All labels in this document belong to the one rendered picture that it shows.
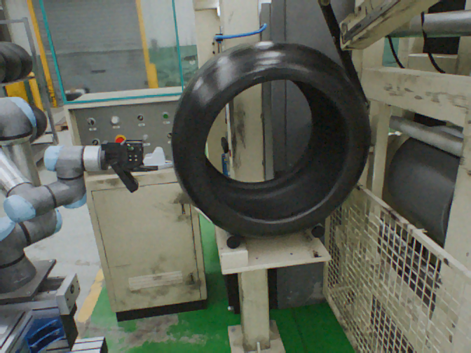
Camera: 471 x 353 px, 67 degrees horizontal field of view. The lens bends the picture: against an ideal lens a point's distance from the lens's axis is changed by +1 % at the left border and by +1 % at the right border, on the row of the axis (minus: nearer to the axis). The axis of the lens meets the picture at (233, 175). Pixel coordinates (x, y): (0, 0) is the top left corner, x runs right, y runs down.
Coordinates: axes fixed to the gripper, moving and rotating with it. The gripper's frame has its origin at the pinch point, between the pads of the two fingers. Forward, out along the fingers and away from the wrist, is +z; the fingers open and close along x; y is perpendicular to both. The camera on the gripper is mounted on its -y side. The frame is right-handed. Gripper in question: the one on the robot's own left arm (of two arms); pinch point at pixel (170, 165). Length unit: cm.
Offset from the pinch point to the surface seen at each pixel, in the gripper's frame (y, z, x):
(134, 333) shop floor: -118, -23, 56
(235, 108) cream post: 13.4, 23.4, 28.4
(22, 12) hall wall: 91, -404, 947
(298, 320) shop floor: -108, 68, 47
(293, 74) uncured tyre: 29.4, 32.1, -13.1
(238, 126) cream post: 6.6, 25.1, 28.4
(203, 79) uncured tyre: 27.0, 9.2, -9.1
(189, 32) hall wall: 67, 18, 934
